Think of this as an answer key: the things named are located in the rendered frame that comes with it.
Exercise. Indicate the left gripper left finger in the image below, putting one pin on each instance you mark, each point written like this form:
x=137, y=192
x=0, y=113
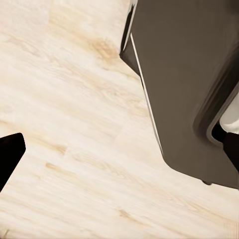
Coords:
x=12, y=148

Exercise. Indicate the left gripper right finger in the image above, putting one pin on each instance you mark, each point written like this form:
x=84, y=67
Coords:
x=231, y=148

